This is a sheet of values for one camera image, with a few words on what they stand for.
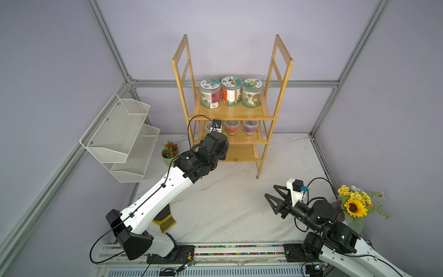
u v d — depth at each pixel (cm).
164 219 83
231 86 64
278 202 59
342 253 49
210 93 63
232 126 73
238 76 67
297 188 55
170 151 93
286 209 57
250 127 73
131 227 38
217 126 57
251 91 63
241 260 73
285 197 66
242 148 91
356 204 63
